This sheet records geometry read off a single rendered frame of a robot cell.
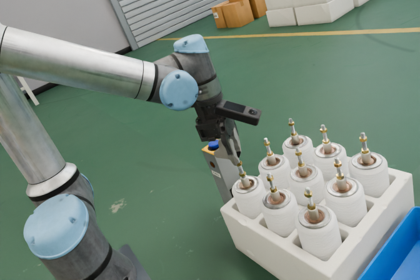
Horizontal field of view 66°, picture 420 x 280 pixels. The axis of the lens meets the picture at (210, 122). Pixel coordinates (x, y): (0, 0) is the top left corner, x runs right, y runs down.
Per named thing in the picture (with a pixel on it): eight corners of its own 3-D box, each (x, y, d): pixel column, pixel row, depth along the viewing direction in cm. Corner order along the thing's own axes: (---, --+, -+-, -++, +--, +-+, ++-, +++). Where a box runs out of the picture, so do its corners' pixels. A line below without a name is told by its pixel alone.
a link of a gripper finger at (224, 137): (230, 149, 88) (221, 120, 86) (235, 149, 87) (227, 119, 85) (225, 157, 84) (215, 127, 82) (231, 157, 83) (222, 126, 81)
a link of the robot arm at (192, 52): (165, 44, 78) (195, 31, 80) (181, 84, 83) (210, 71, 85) (174, 47, 71) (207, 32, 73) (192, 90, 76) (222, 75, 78)
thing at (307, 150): (310, 172, 117) (300, 130, 110) (327, 185, 109) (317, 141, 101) (288, 183, 116) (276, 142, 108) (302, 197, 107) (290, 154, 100)
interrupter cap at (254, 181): (254, 174, 98) (254, 172, 98) (262, 187, 91) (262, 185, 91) (231, 183, 98) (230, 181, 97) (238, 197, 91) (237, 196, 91)
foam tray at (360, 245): (342, 325, 77) (329, 277, 69) (235, 248, 107) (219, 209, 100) (415, 221, 94) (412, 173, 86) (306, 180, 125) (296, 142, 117)
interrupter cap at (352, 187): (329, 177, 86) (328, 175, 85) (359, 178, 82) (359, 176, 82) (324, 197, 80) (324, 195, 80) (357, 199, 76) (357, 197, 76)
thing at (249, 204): (270, 212, 106) (256, 170, 99) (282, 233, 98) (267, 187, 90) (244, 224, 106) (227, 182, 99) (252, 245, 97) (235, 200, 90)
